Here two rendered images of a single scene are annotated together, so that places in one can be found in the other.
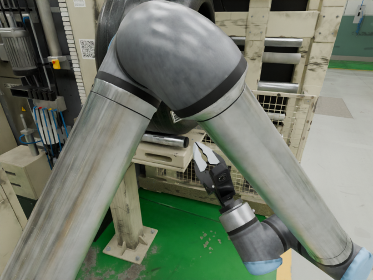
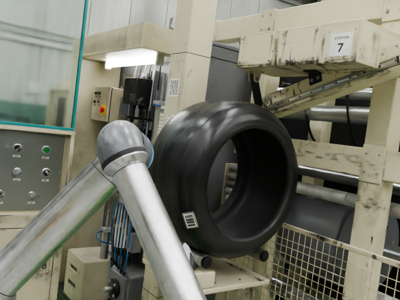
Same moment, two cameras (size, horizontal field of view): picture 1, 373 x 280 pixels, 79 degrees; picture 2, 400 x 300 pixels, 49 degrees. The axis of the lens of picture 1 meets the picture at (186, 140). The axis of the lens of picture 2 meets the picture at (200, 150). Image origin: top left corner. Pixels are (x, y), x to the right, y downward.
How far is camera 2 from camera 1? 91 cm
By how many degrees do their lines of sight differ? 42
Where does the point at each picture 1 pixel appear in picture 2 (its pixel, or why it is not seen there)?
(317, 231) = (168, 290)
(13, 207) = (51, 284)
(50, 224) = (37, 219)
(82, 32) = not seen: hidden behind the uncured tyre
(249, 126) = (128, 184)
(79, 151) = (68, 187)
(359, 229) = not seen: outside the picture
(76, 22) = not seen: hidden behind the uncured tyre
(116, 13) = (170, 128)
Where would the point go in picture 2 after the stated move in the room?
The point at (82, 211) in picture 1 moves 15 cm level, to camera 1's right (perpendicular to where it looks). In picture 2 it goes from (53, 219) to (91, 233)
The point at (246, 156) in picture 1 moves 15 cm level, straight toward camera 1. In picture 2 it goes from (126, 203) to (63, 204)
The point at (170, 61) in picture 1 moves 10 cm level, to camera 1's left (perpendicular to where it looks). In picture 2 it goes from (100, 143) to (73, 138)
